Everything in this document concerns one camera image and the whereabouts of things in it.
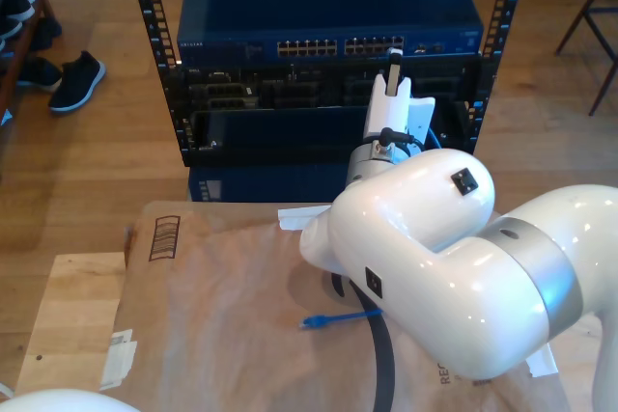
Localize blue network switch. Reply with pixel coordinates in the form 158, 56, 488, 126
176, 0, 485, 65

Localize black gripper connector cable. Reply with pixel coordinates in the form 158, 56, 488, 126
378, 125, 427, 151

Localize blue network cable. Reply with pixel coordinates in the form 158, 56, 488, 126
297, 126, 443, 331

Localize dark metal chair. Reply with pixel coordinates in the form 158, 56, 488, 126
554, 0, 618, 118

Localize black rack server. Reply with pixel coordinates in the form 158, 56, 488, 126
166, 62, 484, 112

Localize blue device under rack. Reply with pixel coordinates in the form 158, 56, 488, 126
186, 160, 351, 204

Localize brown packing paper mailer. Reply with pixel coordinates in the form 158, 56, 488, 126
98, 199, 574, 412

